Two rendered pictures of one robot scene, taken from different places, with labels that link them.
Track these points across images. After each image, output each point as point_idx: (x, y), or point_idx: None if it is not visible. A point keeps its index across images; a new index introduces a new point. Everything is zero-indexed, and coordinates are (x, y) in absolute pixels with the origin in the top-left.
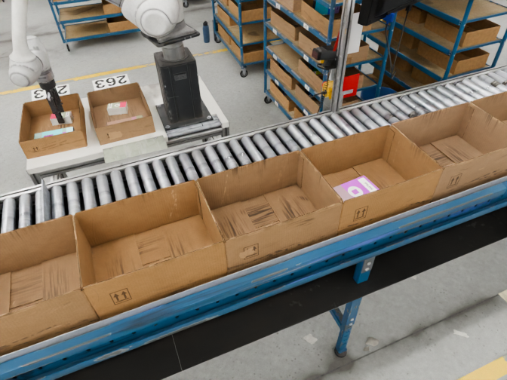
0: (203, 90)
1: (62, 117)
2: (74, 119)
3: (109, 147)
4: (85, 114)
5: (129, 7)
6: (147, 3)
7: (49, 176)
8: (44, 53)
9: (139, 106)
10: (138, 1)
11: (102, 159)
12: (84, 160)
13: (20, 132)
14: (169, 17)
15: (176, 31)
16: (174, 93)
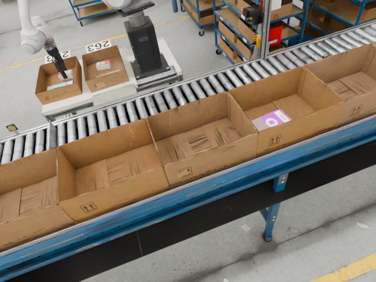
0: (164, 48)
1: (65, 74)
2: (74, 75)
3: (97, 94)
4: (82, 71)
5: None
6: None
7: (57, 116)
8: (46, 28)
9: (119, 62)
10: None
11: (93, 103)
12: (80, 104)
13: (37, 86)
14: None
15: (136, 3)
16: (140, 51)
